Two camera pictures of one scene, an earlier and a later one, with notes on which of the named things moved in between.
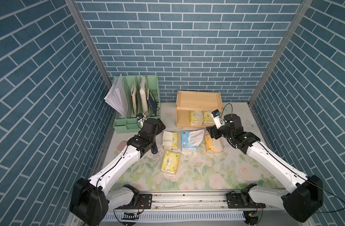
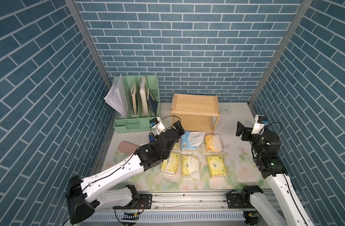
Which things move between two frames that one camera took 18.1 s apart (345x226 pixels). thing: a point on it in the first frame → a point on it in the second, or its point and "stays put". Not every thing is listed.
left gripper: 158,129 → 180,130
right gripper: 212,131 → 247,131
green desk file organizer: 142,94 stays put
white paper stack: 117,97 stays put
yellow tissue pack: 196,117 → 191,166
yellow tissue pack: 207,117 → 217,165
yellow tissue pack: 170,162 stays put
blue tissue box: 191,139 stays put
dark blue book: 152,103 stays put
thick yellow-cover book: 143,94 stays put
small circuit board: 131,216 stays put
